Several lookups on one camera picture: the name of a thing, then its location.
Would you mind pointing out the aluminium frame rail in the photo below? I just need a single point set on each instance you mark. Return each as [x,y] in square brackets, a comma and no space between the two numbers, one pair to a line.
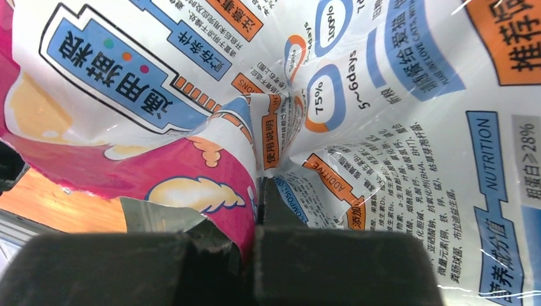
[16,231]

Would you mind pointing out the pink pet food bag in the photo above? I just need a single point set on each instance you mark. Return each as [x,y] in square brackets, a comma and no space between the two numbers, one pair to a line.
[418,117]

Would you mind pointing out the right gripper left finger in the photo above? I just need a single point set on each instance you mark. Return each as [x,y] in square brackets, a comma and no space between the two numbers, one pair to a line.
[200,266]

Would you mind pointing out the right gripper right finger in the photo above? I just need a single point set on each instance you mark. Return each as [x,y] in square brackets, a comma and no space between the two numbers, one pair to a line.
[296,265]

